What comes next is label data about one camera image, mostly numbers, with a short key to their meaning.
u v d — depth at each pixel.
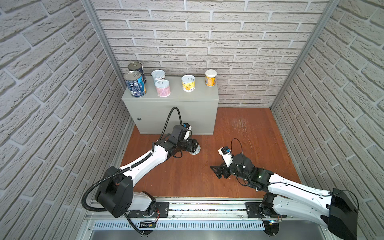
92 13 0.71
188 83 0.77
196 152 0.83
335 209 0.41
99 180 0.39
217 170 0.69
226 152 0.68
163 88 0.74
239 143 1.00
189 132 0.67
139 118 0.90
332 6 0.69
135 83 0.70
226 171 0.68
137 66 0.78
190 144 0.74
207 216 0.73
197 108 0.87
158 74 0.81
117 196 0.40
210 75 0.79
